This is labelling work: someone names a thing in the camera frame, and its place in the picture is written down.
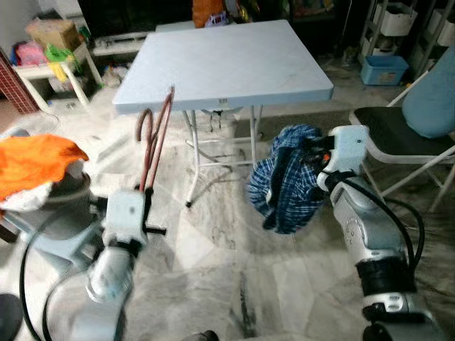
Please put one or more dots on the light blue cushion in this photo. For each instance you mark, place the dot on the light blue cushion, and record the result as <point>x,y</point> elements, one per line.
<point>430,99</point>

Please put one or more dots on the blue checked garment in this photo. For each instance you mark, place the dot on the blue checked garment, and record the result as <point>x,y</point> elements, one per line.
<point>284,185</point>

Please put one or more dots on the blue plastic bin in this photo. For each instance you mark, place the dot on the blue plastic bin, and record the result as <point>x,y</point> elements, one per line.
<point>384,71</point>

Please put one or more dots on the red brick pillar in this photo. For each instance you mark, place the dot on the red brick pillar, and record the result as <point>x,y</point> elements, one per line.
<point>15,89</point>

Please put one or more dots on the black left robot foot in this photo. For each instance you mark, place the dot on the black left robot foot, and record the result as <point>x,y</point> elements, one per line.
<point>202,336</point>

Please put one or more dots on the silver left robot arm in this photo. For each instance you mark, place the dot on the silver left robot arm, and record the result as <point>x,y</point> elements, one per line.
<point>110,277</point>

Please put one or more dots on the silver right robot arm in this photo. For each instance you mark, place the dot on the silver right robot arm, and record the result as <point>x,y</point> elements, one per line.
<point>370,227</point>

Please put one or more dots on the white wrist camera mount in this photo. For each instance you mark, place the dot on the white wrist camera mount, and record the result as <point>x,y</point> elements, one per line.
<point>348,153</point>
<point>122,213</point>

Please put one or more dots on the green toy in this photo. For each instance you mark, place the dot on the green toy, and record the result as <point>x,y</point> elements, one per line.
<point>60,53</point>

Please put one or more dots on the orange garment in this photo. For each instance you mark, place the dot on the orange garment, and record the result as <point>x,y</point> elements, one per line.
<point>35,160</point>

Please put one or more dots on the pink plastic clothes hanger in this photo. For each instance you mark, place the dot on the pink plastic clothes hanger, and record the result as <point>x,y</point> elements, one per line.
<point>159,142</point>

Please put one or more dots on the pink bag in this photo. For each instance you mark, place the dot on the pink bag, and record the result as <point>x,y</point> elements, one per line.
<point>30,54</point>

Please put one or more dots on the yellow cloth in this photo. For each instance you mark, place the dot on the yellow cloth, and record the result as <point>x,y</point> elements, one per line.
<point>57,71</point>

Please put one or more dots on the small white table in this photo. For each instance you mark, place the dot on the small white table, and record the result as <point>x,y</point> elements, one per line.
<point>35,71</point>

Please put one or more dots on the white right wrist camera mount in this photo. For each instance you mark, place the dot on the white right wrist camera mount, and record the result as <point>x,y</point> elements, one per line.
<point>348,153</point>

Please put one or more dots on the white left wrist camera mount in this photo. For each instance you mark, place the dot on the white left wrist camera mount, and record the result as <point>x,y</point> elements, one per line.
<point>122,213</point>

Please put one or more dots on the white shelf rack with baskets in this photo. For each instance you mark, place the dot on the white shelf rack with baskets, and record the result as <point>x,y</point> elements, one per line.
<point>444,32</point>
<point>398,18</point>

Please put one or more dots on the low white shelf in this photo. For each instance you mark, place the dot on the low white shelf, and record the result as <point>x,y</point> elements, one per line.
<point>121,42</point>

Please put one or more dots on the brown cardboard box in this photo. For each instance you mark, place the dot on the brown cardboard box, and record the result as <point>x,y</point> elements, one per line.
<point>57,34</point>

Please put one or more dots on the orange bag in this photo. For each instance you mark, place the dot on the orange bag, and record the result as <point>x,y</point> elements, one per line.
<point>207,11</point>

